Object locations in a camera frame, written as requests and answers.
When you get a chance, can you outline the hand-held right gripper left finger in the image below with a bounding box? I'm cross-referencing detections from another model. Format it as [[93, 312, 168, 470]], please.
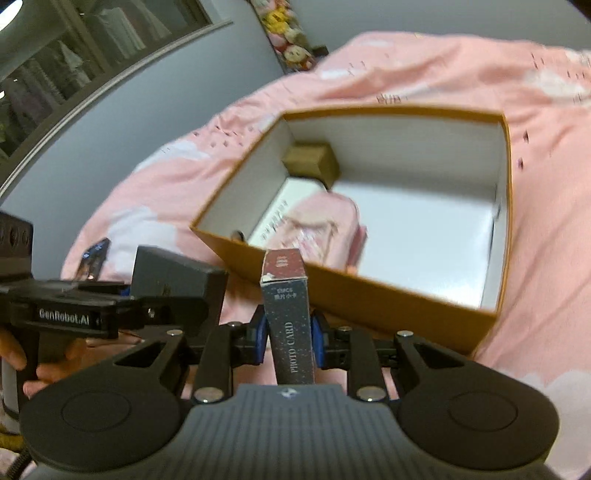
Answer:
[[111, 307, 269, 406]]

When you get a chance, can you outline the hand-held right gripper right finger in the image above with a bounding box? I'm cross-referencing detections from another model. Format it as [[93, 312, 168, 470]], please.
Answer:
[[309, 308, 468, 403]]

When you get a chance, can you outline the photo card box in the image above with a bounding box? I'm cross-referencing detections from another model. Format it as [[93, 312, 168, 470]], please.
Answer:
[[260, 248, 319, 386]]

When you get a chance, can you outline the dark grey box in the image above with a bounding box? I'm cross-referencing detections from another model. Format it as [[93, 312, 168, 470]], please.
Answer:
[[131, 246, 229, 352]]

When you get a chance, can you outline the orange cardboard box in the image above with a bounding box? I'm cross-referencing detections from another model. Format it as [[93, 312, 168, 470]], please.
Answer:
[[190, 107, 511, 356]]

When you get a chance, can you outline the pink mini backpack pouch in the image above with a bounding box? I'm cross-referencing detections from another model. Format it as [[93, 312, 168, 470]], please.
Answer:
[[272, 191, 369, 273]]

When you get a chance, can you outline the white glasses case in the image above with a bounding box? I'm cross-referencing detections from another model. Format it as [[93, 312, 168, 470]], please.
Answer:
[[247, 178, 328, 247]]

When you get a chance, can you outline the small gold box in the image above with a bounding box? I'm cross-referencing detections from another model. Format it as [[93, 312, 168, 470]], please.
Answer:
[[281, 143, 341, 190]]

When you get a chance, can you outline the person's left hand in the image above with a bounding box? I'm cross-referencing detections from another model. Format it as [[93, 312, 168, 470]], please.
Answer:
[[0, 329, 88, 401]]

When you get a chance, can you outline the window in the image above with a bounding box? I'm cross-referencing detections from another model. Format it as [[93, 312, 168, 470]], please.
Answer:
[[0, 0, 234, 195]]

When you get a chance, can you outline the pink printed blanket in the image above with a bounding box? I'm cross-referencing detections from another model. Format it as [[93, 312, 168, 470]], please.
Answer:
[[0, 31, 591, 480]]

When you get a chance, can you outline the column of plush toys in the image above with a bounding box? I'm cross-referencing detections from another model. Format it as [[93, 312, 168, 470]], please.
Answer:
[[249, 0, 331, 75]]

